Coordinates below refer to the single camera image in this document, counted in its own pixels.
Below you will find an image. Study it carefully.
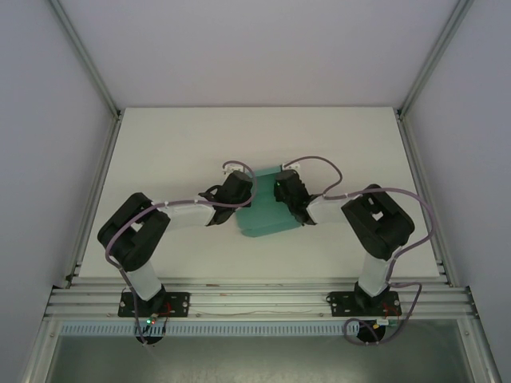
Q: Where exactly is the green paper box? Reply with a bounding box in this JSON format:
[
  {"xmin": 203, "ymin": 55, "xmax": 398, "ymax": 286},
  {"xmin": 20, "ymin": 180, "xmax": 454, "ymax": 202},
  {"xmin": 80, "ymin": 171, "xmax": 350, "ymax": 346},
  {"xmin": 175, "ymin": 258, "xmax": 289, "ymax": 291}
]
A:
[{"xmin": 235, "ymin": 165, "xmax": 300, "ymax": 239}]

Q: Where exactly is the metal sheet panel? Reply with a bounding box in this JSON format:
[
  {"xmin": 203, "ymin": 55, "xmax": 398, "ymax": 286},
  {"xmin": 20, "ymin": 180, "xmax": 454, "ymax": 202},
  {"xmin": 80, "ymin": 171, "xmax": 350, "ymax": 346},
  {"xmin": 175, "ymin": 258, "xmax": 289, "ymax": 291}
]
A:
[{"xmin": 22, "ymin": 318, "xmax": 502, "ymax": 383}]

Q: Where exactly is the aluminium mounting rail beam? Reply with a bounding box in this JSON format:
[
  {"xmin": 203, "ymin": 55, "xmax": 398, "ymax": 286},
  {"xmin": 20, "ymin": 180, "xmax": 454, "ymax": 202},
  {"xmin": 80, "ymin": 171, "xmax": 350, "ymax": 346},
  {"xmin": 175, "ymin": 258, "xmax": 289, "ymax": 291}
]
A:
[{"xmin": 44, "ymin": 278, "xmax": 477, "ymax": 321}]

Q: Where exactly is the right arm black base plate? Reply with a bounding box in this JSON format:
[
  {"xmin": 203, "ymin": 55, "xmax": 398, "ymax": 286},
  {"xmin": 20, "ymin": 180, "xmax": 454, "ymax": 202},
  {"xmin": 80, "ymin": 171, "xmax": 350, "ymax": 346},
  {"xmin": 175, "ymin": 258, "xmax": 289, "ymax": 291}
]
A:
[{"xmin": 325, "ymin": 290, "xmax": 401, "ymax": 319}]

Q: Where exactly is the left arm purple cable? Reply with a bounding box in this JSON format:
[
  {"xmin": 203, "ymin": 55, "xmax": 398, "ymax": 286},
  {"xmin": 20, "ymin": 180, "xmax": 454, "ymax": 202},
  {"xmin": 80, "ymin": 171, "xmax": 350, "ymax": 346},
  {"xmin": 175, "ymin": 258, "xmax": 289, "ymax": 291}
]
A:
[{"xmin": 104, "ymin": 160, "xmax": 257, "ymax": 346}]

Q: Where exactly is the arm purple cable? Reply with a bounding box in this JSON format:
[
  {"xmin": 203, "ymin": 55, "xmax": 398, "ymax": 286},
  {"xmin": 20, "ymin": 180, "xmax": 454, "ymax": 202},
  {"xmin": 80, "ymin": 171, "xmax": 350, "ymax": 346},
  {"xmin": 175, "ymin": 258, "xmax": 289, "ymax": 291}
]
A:
[
  {"xmin": 282, "ymin": 155, "xmax": 435, "ymax": 346},
  {"xmin": 104, "ymin": 160, "xmax": 257, "ymax": 346}
]

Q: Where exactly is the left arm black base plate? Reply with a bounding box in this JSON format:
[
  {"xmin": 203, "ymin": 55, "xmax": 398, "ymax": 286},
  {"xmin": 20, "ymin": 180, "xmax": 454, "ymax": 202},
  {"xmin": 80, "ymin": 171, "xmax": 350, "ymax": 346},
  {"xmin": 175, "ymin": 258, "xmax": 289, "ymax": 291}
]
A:
[{"xmin": 117, "ymin": 291, "xmax": 191, "ymax": 319}]

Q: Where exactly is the aluminium side rail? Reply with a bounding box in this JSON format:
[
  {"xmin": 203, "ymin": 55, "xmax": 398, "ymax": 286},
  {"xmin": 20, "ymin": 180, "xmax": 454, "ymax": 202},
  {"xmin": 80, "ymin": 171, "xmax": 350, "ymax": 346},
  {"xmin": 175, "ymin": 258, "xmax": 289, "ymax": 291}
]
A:
[
  {"xmin": 65, "ymin": 115, "xmax": 123, "ymax": 289},
  {"xmin": 394, "ymin": 111, "xmax": 461, "ymax": 287}
]

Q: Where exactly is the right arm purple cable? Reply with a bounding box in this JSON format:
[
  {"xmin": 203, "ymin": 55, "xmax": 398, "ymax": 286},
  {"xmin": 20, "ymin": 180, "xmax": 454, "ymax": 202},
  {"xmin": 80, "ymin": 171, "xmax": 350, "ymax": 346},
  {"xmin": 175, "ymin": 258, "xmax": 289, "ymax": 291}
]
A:
[{"xmin": 282, "ymin": 155, "xmax": 435, "ymax": 346}]

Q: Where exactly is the slotted grey cable duct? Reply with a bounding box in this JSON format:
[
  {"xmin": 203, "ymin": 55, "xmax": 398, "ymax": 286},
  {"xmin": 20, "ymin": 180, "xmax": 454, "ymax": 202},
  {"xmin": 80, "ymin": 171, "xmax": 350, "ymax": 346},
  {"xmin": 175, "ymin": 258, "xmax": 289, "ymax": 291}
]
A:
[{"xmin": 59, "ymin": 322, "xmax": 360, "ymax": 337}]

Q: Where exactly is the aluminium frame post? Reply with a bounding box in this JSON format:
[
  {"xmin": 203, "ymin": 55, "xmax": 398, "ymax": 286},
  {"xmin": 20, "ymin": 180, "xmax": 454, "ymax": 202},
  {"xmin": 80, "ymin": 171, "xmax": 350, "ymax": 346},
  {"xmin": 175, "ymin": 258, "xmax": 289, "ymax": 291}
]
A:
[
  {"xmin": 396, "ymin": 0, "xmax": 475, "ymax": 117},
  {"xmin": 48, "ymin": 0, "xmax": 123, "ymax": 120}
]

